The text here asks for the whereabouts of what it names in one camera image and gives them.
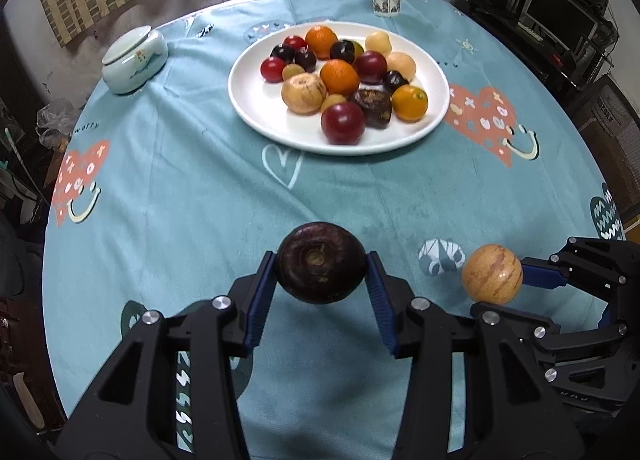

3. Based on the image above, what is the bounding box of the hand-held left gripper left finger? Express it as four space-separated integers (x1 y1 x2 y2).
55 250 278 460

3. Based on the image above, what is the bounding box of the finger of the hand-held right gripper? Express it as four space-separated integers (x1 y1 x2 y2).
520 237 630 299
470 302 629 372

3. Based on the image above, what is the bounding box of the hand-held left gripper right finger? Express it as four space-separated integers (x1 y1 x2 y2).
365 250 587 460

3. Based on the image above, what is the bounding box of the dark purple mangosteen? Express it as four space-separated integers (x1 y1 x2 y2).
276 221 369 305

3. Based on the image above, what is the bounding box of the white round plate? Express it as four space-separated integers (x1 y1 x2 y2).
228 21 450 156

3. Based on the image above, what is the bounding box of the bright red plum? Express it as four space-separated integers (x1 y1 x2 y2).
320 101 366 145

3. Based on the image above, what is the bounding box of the brown wrinkled passion fruit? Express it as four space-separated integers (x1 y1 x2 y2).
350 88 393 128

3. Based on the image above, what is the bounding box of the small orange tangerine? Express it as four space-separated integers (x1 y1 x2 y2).
391 84 429 122
319 59 361 96

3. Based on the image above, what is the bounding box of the dark red plum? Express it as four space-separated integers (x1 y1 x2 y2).
353 51 388 85

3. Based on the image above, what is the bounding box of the tan apricot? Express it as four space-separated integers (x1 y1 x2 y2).
385 51 417 82

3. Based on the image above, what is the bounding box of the pale yellow plum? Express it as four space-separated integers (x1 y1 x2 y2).
364 31 392 54

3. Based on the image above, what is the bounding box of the large orange mandarin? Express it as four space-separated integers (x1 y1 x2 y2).
305 25 339 60

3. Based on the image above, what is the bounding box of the brown cardboard box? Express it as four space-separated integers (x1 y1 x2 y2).
575 75 640 161

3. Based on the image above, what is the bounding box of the dark wooden desk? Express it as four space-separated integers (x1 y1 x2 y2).
452 0 621 101

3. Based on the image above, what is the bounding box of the computer monitor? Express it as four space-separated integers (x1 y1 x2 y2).
520 0 601 48

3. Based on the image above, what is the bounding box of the clear plastic bag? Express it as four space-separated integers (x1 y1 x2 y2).
36 98 81 148

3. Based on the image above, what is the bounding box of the pale green lidded ceramic jar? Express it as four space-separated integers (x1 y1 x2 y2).
101 26 169 94

